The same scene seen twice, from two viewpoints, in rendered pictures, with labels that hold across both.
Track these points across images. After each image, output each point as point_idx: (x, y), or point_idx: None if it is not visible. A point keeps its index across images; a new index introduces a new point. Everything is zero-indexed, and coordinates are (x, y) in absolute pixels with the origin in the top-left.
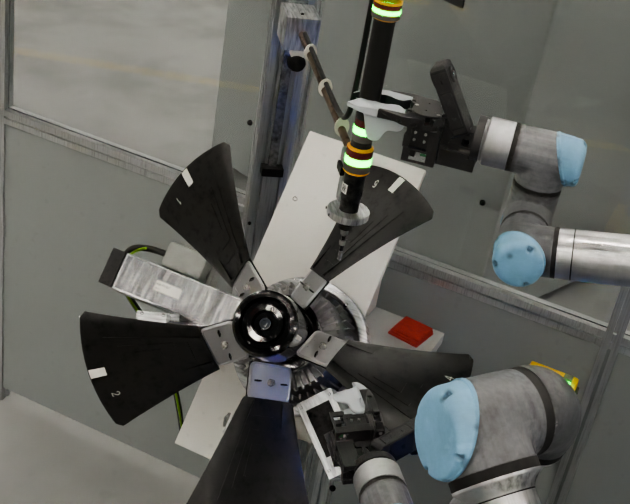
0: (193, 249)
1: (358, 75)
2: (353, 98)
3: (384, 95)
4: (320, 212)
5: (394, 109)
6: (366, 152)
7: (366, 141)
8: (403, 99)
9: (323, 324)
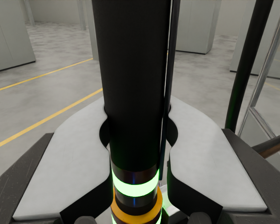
0: None
1: (236, 82)
2: (226, 125)
3: (174, 125)
4: None
5: (54, 168)
6: (115, 213)
7: (117, 194)
8: (189, 174)
9: None
